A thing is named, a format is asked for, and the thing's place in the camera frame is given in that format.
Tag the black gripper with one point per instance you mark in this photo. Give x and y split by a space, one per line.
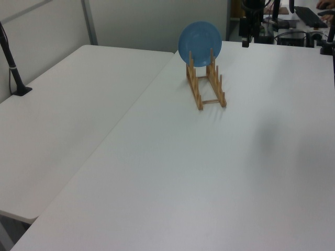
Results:
248 27

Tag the blue round plate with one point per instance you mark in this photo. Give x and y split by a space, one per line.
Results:
200 43

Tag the wooden plate rack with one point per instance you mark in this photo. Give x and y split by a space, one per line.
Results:
195 83

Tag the person's hand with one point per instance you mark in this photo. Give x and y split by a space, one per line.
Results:
325 3
329 17

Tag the black monitor stand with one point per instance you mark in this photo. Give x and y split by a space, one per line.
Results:
276 10

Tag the black electronics box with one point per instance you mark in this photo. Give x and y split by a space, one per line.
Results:
291 38

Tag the black computer keyboard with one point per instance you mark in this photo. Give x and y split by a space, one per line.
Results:
310 16

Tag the black clamp stand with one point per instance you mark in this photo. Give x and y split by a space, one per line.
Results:
328 44

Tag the grey partition frame post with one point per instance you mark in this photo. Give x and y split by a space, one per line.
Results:
89 22

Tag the black camera stand pole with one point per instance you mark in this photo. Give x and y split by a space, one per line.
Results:
11 68

